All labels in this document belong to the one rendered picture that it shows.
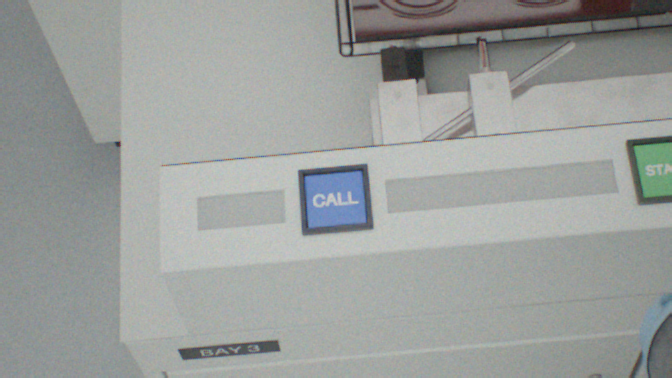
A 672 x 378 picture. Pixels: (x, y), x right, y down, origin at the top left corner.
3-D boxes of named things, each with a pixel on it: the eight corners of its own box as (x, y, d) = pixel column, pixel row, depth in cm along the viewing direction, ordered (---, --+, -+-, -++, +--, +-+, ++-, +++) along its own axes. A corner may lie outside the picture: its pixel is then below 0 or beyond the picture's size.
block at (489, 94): (467, 90, 113) (468, 72, 111) (505, 86, 113) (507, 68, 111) (478, 169, 110) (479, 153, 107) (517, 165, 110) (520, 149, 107)
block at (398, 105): (377, 98, 113) (376, 81, 111) (415, 95, 113) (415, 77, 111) (385, 178, 110) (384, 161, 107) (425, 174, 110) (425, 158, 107)
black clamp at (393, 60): (380, 61, 115) (379, 45, 113) (404, 59, 115) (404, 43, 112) (384, 94, 113) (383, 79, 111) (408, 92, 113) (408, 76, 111)
